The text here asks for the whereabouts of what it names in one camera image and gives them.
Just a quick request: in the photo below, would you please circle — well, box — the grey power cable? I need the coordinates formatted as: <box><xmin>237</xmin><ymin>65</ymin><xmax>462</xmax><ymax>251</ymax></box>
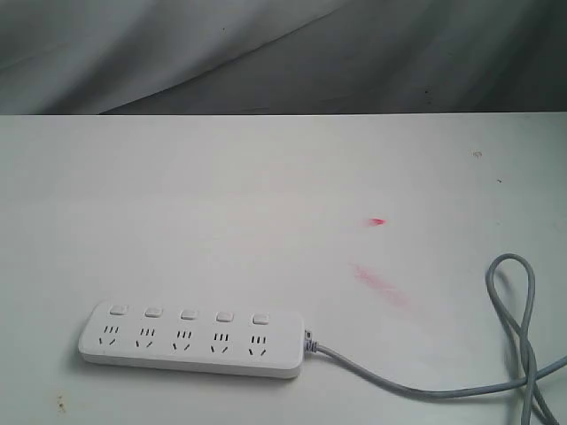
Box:
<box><xmin>302</xmin><ymin>253</ymin><xmax>567</xmax><ymax>425</ymax></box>

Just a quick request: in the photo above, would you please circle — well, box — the grey backdrop cloth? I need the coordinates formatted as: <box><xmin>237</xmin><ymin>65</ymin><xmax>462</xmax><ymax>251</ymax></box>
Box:
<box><xmin>1</xmin><ymin>1</ymin><xmax>566</xmax><ymax>114</ymax></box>

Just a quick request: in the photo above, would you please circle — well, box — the white five-outlet power strip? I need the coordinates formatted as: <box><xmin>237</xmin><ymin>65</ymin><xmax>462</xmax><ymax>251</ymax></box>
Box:
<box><xmin>78</xmin><ymin>301</ymin><xmax>309</xmax><ymax>379</ymax></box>

